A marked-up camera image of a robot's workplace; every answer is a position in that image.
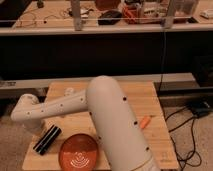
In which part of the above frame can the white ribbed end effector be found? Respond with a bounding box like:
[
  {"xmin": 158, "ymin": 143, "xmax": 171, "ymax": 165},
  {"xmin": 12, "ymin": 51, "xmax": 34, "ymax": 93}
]
[{"xmin": 23, "ymin": 119, "xmax": 45, "ymax": 136}]

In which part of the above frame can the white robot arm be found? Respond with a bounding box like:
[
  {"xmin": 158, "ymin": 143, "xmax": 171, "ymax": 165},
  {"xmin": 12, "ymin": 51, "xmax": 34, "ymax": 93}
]
[{"xmin": 11, "ymin": 76, "xmax": 160, "ymax": 171}]

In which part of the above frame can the orange round plate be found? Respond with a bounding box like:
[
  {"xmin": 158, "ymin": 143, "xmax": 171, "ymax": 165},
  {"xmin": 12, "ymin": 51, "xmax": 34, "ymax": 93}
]
[{"xmin": 58, "ymin": 134, "xmax": 98, "ymax": 171}]

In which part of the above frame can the orange toy carrot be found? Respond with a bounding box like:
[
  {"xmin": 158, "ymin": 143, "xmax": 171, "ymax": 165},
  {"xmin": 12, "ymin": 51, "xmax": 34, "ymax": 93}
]
[{"xmin": 140, "ymin": 116, "xmax": 151, "ymax": 129}]

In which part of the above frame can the black object on bench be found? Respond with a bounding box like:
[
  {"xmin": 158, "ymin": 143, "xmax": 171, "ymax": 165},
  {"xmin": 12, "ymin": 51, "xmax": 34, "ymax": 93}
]
[{"xmin": 98, "ymin": 10, "xmax": 122, "ymax": 25}]

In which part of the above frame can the brown round object on bench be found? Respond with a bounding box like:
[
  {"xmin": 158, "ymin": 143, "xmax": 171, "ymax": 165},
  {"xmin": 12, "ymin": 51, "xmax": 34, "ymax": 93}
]
[{"xmin": 95, "ymin": 0, "xmax": 120, "ymax": 10}]

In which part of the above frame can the orange tool on bench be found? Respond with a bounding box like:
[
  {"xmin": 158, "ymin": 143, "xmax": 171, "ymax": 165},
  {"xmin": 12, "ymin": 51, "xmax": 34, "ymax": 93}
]
[{"xmin": 122, "ymin": 6, "xmax": 139, "ymax": 24}]

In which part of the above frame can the black power adapter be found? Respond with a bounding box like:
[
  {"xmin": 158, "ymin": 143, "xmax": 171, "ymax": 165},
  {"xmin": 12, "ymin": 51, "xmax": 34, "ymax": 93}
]
[{"xmin": 188, "ymin": 101, "xmax": 213, "ymax": 118}]

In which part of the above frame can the grey metal post left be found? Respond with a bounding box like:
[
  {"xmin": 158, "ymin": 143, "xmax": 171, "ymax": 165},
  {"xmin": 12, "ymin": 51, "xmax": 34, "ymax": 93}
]
[{"xmin": 70, "ymin": 0, "xmax": 82, "ymax": 31}]

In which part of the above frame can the grey metal post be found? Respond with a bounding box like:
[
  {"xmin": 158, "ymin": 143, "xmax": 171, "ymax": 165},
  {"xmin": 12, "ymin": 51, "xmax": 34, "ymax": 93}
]
[
  {"xmin": 70, "ymin": 0, "xmax": 82, "ymax": 31},
  {"xmin": 163, "ymin": 0, "xmax": 176, "ymax": 29}
]

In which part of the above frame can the black hanging cable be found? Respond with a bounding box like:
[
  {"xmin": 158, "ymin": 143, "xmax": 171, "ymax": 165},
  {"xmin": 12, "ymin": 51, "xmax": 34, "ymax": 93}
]
[{"xmin": 156, "ymin": 26, "xmax": 167, "ymax": 92}]

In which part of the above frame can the grey metal post right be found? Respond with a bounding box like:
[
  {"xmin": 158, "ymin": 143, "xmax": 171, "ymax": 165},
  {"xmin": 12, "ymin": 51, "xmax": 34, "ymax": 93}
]
[{"xmin": 163, "ymin": 0, "xmax": 176, "ymax": 29}]

